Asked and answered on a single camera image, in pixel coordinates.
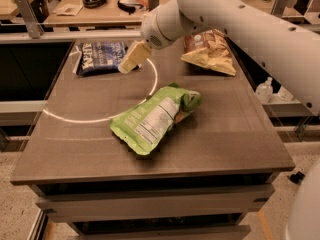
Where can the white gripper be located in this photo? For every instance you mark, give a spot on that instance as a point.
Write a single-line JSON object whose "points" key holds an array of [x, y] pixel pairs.
{"points": [[150, 31]]}

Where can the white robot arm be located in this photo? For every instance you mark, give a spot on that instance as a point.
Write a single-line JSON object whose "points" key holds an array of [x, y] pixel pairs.
{"points": [[287, 52]]}

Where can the blue chip bag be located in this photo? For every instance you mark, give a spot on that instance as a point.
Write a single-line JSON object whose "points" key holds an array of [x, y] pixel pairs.
{"points": [[100, 57]]}

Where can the brown yellow chip bag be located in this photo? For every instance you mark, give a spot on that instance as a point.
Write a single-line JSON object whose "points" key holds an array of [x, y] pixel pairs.
{"points": [[208, 50]]}

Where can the green chip bag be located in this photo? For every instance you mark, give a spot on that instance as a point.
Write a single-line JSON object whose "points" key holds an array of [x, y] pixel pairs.
{"points": [[143, 126]]}

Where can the black sunglasses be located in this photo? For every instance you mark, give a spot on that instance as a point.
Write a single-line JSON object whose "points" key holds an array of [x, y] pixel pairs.
{"points": [[130, 8]]}

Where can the small paper card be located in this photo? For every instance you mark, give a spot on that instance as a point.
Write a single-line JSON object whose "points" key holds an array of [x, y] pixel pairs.
{"points": [[68, 10]]}

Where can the wooden background desk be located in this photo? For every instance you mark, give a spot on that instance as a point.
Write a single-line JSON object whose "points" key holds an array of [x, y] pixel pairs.
{"points": [[110, 14]]}

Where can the clear plastic bottle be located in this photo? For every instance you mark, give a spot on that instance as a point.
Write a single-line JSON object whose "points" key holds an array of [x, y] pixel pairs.
{"points": [[284, 94], [264, 90]]}

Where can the black caster leg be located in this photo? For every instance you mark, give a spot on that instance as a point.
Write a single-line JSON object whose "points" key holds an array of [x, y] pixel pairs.
{"points": [[297, 177]]}

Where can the middle metal bracket post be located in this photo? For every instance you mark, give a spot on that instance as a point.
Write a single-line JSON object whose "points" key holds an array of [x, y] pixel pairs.
{"points": [[152, 4]]}

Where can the metal bracket post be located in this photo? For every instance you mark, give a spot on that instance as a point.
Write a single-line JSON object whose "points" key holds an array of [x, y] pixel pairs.
{"points": [[279, 7], [34, 28], [152, 4]]}

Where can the left metal bracket post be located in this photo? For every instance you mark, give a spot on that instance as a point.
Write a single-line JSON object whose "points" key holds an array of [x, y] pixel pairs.
{"points": [[34, 28]]}

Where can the right metal bracket post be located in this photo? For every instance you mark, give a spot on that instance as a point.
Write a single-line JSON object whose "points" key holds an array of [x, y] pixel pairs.
{"points": [[279, 7]]}

